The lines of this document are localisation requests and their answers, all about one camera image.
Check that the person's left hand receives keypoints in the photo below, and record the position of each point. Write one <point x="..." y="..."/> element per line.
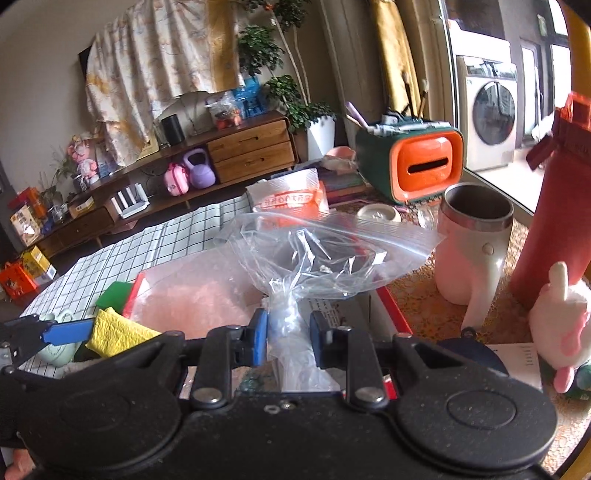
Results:
<point x="23" y="463"/>

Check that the pale green ceramic cup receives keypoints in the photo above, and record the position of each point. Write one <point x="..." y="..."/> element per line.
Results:
<point x="57" y="355"/>

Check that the white teal small box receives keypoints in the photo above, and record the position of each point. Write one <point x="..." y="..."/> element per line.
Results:
<point x="517" y="367"/>

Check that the white red printed bag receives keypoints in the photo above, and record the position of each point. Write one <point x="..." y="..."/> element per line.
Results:
<point x="286" y="196"/>

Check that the pink bowl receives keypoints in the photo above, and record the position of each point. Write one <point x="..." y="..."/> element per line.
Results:
<point x="340" y="157"/>

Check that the wooden television cabinet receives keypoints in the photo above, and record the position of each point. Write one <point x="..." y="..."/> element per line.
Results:
<point x="138" y="184"/>

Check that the pink white steel cup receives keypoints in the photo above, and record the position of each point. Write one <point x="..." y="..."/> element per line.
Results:
<point x="466" y="263"/>

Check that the yellow gift box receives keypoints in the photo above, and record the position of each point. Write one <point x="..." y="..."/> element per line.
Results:
<point x="39" y="265"/>

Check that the white standing air conditioner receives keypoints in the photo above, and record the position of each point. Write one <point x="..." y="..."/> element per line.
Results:
<point x="351" y="69"/>

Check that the blue printed bag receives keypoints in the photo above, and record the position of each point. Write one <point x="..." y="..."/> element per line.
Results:
<point x="251" y="97"/>

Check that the small white bowl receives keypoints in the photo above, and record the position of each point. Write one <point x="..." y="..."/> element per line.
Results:
<point x="378" y="213"/>

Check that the red cardboard box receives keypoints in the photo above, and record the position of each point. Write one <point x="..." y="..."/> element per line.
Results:
<point x="395" y="309"/>

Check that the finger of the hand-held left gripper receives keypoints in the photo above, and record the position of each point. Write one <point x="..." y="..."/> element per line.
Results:
<point x="69" y="331"/>

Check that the green orange desk organizer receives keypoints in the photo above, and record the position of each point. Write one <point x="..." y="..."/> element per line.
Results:
<point x="415" y="161"/>

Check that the white shell-shaped ornament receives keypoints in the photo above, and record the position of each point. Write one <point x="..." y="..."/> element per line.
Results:
<point x="194" y="110"/>

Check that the black speaker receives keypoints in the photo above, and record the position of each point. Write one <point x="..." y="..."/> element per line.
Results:
<point x="172" y="130"/>

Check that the wooden cabinet drawer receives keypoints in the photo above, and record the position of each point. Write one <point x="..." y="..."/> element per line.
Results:
<point x="254" y="161"/>
<point x="247" y="138"/>

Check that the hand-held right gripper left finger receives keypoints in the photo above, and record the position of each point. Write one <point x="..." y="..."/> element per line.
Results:
<point x="259" y="337"/>

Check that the pink toy case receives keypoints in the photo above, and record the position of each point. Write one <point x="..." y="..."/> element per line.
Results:
<point x="177" y="181"/>

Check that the red cartoon gift box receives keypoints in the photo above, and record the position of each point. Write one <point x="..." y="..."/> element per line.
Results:
<point x="16" y="284"/>

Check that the yellow lace table mat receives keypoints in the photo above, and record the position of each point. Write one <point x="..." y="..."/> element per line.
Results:
<point x="415" y="295"/>

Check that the clear glass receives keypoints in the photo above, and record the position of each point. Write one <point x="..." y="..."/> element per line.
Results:
<point x="428" y="216"/>

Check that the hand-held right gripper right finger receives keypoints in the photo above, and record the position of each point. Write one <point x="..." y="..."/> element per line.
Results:
<point x="317" y="334"/>

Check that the yellow cloth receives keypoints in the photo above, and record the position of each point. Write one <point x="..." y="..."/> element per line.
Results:
<point x="117" y="332"/>

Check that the stack of books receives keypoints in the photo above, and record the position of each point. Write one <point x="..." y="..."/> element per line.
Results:
<point x="344" y="187"/>

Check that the red water bottle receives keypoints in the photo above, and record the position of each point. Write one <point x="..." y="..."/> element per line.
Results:
<point x="554" y="207"/>

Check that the yellow curtain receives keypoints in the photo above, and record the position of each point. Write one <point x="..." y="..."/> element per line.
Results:
<point x="392" y="55"/>

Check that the white pink plush toy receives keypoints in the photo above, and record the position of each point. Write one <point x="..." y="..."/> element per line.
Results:
<point x="563" y="318"/>

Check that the clear snack bag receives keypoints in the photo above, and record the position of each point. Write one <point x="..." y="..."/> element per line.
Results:
<point x="224" y="113"/>

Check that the small tan box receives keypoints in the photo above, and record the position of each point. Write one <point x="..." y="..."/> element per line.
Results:
<point x="81" y="207"/>

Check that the white washing machine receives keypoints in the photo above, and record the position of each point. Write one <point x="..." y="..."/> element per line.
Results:
<point x="489" y="115"/>

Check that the clear plastic zip bag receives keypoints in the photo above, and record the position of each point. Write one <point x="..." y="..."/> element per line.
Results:
<point x="323" y="258"/>

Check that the orange red gift box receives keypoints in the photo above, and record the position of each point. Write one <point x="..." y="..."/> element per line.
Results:
<point x="27" y="198"/>

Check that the purple kettlebell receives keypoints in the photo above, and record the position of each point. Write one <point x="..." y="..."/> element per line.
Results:
<point x="201" y="173"/>

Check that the pink plush bouquet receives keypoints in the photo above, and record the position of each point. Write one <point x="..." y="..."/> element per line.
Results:
<point x="83" y="161"/>

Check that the black television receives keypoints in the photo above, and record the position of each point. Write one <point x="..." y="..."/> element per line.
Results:
<point x="83" y="60"/>

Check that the white router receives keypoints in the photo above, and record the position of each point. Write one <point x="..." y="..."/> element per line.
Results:
<point x="129" y="203"/>

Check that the pink fluffy cloth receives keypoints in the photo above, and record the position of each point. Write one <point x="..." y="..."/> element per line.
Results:
<point x="198" y="300"/>

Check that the yellow white printed box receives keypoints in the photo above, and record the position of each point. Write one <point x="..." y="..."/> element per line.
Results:
<point x="27" y="226"/>

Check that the navy whale pouch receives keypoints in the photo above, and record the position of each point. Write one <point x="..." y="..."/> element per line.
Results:
<point x="480" y="355"/>

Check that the potted grass plant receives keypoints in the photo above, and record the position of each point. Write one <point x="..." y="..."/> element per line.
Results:
<point x="60" y="177"/>

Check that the potted green tree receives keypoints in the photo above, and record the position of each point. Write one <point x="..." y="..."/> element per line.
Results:
<point x="277" y="83"/>

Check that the calligraphy brush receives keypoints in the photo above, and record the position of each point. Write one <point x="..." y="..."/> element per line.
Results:
<point x="423" y="99"/>
<point x="408" y="92"/>

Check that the floral cover cloth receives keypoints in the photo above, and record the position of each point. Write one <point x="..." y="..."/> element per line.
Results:
<point x="152" y="69"/>

